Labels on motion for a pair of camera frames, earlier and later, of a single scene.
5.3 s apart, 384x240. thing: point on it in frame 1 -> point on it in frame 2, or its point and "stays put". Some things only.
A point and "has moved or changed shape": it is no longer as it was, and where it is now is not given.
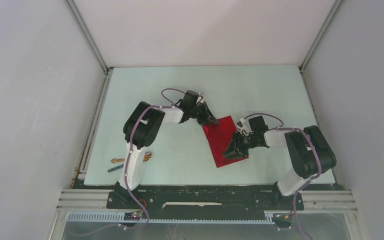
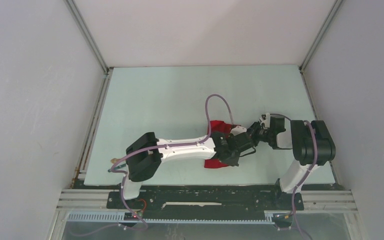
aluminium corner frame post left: x=94 y=44 stays put
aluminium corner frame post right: x=337 y=5 stays put
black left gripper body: x=196 y=112 -> x=232 y=160
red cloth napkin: x=218 y=136 has moved or changed shape
